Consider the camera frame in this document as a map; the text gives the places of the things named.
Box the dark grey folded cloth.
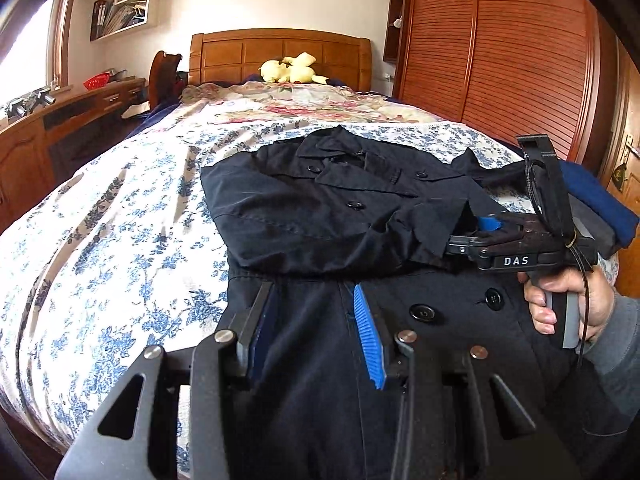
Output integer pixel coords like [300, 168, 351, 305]
[570, 199, 622, 259]

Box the pink floral quilt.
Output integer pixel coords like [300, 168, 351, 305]
[180, 80, 443, 127]

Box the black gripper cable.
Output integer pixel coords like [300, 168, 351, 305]
[525, 159, 593, 367]

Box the narrow wooden wall shelf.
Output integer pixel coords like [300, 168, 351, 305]
[382, 0, 409, 64]

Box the wooden chair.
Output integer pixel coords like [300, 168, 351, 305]
[148, 51, 184, 107]

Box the wooden door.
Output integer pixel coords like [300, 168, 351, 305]
[597, 40, 640, 213]

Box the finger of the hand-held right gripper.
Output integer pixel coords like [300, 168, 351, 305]
[475, 215, 526, 236]
[446, 236, 483, 261]

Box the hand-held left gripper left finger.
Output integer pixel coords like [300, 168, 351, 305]
[55, 281, 276, 480]

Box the navy blue folded cloth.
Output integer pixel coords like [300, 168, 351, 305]
[557, 160, 640, 251]

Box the wooden desk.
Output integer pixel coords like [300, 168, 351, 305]
[0, 77, 149, 233]

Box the person's right hand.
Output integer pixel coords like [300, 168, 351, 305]
[517, 267, 617, 348]

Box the white wall shelf with books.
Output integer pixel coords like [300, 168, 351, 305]
[82, 0, 167, 42]

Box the yellow plush toy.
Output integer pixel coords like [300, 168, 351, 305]
[258, 52, 330, 86]

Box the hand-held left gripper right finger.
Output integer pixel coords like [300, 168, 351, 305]
[352, 283, 583, 480]

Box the wooden louvered wardrobe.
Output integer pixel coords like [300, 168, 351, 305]
[392, 0, 617, 167]

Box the wooden window frame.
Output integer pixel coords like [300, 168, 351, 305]
[47, 0, 82, 92]

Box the wooden bed headboard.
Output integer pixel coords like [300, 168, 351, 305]
[189, 29, 374, 93]

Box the black coat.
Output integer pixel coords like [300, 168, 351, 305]
[200, 126, 640, 480]

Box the bed with floral covers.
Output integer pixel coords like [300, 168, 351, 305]
[0, 110, 621, 456]

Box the person's right forearm grey sleeve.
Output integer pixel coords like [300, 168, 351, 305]
[582, 292, 640, 393]

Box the brass door handle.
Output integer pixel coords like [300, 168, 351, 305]
[611, 141, 640, 192]

